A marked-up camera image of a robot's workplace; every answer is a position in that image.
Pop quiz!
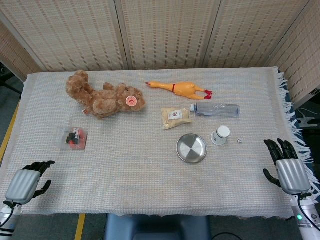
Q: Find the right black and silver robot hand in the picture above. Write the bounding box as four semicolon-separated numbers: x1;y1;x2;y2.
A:
262;138;313;195

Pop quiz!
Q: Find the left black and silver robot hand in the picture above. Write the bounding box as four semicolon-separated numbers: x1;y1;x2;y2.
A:
4;160;56;205

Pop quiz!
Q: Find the white paper cup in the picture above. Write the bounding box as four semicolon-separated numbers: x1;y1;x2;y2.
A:
210;125;231;146

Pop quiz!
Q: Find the round stainless steel plate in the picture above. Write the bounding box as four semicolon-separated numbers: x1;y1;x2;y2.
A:
176;133;208;164

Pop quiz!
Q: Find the clear bag of small items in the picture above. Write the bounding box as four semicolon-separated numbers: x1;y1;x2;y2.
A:
55;126;89;151

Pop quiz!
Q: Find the red and black toy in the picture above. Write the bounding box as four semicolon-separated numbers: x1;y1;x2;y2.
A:
63;127;85;148

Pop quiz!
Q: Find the clear plastic water bottle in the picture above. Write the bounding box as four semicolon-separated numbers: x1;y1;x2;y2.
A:
189;102;241;118

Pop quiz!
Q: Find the brown teddy bear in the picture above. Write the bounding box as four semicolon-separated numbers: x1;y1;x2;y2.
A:
65;69;147;120

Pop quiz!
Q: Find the beige woven tablecloth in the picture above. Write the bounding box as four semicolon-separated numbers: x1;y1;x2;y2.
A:
0;65;317;221

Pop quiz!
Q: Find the beige snack bag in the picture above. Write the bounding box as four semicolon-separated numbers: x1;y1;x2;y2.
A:
160;106;193;131

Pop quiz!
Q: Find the blue padded seat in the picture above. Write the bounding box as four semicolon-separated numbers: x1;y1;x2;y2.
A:
103;213;211;240

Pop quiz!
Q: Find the yellow rubber chicken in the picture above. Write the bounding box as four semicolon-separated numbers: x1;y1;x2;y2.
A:
145;80;214;100

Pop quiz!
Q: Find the woven folding screen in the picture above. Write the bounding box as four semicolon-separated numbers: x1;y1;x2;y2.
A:
0;0;320;106

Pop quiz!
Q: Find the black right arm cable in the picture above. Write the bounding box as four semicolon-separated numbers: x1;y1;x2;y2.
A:
296;194;305;216

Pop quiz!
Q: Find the grey metal bracket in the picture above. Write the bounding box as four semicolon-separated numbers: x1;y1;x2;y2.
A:
298;116;318;129

